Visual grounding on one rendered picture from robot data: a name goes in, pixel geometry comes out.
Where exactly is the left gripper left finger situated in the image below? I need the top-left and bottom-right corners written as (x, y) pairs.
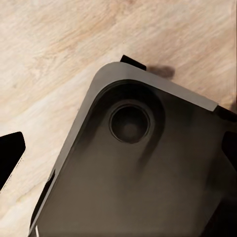
top-left (0, 131), bottom-right (26, 191)

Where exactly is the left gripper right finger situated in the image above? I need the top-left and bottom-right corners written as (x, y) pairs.
top-left (221, 131), bottom-right (237, 171)

